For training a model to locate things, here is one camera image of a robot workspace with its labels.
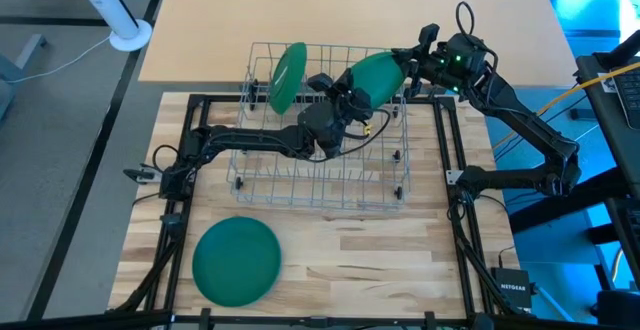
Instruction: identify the black laptop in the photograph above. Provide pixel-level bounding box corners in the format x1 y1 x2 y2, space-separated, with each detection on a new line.
610 64 640 131

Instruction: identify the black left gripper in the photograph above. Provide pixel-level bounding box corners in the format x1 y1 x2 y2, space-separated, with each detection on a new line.
298 68 374 160

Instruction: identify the white tower fan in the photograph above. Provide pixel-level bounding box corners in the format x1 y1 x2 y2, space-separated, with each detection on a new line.
66 0 154 53

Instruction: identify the grey furniture leg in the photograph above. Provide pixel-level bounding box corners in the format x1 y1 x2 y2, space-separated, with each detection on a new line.
0 33 50 121

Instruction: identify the grey metal clamp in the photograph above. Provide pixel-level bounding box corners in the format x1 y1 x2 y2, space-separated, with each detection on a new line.
123 168 162 185

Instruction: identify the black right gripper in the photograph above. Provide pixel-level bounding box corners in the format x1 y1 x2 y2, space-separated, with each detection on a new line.
392 23 494 99

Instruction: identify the black side table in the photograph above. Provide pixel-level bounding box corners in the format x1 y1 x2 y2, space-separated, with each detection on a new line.
574 29 640 291

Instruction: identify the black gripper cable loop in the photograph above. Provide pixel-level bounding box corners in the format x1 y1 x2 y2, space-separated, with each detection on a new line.
454 1 499 71

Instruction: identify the black aluminium frame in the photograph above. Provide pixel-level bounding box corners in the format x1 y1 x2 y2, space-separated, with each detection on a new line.
107 92 534 330

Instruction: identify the black Netgear switch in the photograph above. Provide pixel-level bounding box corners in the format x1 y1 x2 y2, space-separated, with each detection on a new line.
490 266 534 311

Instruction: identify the grey wire dish rack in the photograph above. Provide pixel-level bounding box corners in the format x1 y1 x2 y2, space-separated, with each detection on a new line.
225 41 412 212

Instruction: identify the black cable yellow tag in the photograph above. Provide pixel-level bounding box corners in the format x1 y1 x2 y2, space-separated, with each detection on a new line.
344 108 392 144

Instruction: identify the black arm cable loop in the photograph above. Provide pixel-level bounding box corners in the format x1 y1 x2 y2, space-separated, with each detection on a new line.
152 143 181 171

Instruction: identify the black rounded case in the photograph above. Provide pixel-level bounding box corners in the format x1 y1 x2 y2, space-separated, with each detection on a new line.
594 289 640 329

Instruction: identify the white cable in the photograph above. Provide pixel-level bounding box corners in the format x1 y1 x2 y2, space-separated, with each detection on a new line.
7 35 114 84

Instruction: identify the light wooden desk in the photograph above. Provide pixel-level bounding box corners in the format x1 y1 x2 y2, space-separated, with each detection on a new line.
138 0 580 90

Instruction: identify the green round plate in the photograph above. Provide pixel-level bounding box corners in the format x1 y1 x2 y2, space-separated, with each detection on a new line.
268 41 308 116
349 51 409 110
191 215 283 308

